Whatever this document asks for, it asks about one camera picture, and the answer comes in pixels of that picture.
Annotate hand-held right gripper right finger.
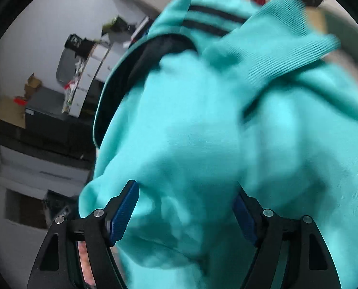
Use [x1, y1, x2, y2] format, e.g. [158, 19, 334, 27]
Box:
[232, 187, 342, 289]

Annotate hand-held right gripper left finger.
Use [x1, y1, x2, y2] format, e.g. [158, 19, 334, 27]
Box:
[27, 180, 140, 289]

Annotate teal zip jacket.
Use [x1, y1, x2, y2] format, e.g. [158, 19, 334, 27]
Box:
[78, 0, 358, 289]

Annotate black refrigerator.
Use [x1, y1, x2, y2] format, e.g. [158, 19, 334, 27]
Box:
[25, 87, 97, 145]

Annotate white drawer desk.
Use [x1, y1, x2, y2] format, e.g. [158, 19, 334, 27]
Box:
[67, 44, 122, 118]

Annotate pile of desk clutter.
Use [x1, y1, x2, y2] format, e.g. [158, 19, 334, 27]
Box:
[63, 60, 86, 115]

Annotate dark wardrobe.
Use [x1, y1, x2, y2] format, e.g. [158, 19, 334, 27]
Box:
[0, 96, 95, 169]

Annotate open cardboard box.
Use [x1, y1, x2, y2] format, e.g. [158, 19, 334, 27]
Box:
[24, 73, 43, 100]

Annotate black printed box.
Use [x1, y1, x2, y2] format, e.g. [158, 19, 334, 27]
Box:
[65, 34, 96, 58]

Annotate black and red shoe box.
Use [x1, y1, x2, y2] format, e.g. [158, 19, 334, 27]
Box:
[130, 16, 151, 46]

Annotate green wrapped bouquet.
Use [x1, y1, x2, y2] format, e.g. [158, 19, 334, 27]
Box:
[102, 16, 131, 36]

